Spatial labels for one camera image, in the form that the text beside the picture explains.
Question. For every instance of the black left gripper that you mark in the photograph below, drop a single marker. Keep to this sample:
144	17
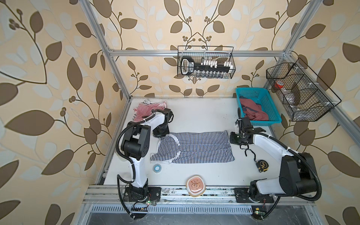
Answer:
157	134

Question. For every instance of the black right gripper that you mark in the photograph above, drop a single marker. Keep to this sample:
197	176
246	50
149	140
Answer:
232	140

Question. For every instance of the blue white striped tank top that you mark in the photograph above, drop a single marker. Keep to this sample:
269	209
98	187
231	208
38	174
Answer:
193	148

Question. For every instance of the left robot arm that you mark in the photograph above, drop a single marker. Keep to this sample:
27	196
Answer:
133	145

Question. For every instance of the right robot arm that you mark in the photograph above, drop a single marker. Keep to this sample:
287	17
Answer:
297	174

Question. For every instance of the red white striped tank top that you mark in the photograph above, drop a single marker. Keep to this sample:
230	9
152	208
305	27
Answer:
144	110

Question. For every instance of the pink red garment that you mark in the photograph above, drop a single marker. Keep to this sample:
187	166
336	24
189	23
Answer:
254	112

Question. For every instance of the yellow black tape measure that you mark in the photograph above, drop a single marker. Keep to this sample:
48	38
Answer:
261	164

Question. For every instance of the teal plastic laundry basket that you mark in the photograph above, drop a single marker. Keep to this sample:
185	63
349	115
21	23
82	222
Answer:
260	96

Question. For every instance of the blue tape roll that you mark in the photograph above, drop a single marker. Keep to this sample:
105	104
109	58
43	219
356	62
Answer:
157	168

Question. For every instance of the red capped plastic bottle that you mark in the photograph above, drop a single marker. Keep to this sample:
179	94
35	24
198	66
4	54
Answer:
279	88

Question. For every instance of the pink round dish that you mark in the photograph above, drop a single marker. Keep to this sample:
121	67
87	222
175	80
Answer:
195	186

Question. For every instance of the black socket tool set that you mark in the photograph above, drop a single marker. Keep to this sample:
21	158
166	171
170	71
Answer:
202	68

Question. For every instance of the right wire basket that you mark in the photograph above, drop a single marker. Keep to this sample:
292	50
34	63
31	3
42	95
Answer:
311	96

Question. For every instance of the wire basket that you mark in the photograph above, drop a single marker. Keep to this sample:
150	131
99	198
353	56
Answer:
211	53
311	96

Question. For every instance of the back wire basket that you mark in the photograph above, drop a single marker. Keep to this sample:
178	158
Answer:
211	53

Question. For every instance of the aluminium frame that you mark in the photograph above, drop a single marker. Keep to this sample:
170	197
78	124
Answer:
327	38

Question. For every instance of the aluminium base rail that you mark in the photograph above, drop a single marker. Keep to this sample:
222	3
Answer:
227	200

